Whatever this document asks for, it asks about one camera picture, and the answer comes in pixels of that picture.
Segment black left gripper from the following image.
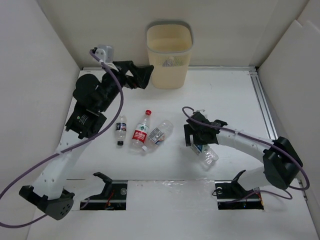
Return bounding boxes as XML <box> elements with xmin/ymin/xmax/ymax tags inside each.
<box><xmin>98</xmin><ymin>60</ymin><xmax>154</xmax><ymax>113</ymax></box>

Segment clear bottle silver label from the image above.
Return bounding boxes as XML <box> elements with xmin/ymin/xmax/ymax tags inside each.
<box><xmin>142</xmin><ymin>120</ymin><xmax>174</xmax><ymax>153</ymax></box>

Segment clear bottle blue green label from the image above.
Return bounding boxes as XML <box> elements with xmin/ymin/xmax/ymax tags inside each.
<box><xmin>191</xmin><ymin>143</ymin><xmax>219</xmax><ymax>171</ymax></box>

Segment red label water bottle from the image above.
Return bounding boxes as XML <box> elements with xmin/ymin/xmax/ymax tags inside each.
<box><xmin>129</xmin><ymin>109</ymin><xmax>152</xmax><ymax>153</ymax></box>

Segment blue label water bottle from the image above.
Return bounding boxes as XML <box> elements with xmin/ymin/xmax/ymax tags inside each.
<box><xmin>161</xmin><ymin>56</ymin><xmax>178</xmax><ymax>67</ymax></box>

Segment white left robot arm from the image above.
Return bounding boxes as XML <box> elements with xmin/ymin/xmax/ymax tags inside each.
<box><xmin>19</xmin><ymin>60</ymin><xmax>154</xmax><ymax>220</ymax></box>

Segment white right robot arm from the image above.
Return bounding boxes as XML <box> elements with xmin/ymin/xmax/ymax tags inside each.
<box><xmin>183</xmin><ymin>118</ymin><xmax>303</xmax><ymax>197</ymax></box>

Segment beige plastic waste bin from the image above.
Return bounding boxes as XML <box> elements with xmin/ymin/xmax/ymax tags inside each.
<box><xmin>145</xmin><ymin>20</ymin><xmax>194</xmax><ymax>89</ymax></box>

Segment small black cap cola bottle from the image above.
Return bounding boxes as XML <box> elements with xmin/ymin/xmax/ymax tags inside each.
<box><xmin>115</xmin><ymin>115</ymin><xmax>127</xmax><ymax>147</ymax></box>

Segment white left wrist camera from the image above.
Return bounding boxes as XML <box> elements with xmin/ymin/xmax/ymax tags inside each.
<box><xmin>91</xmin><ymin>44</ymin><xmax>114</xmax><ymax>63</ymax></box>

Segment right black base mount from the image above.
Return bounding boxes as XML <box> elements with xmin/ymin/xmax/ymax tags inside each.
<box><xmin>211</xmin><ymin>170</ymin><xmax>264</xmax><ymax>210</ymax></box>

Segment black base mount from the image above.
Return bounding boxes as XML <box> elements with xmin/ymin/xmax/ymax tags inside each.
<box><xmin>211</xmin><ymin>170</ymin><xmax>264</xmax><ymax>210</ymax></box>
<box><xmin>79</xmin><ymin>172</ymin><xmax>128</xmax><ymax>211</ymax></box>

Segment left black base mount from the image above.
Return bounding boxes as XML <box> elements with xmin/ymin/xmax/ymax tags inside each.
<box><xmin>79</xmin><ymin>172</ymin><xmax>128</xmax><ymax>211</ymax></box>

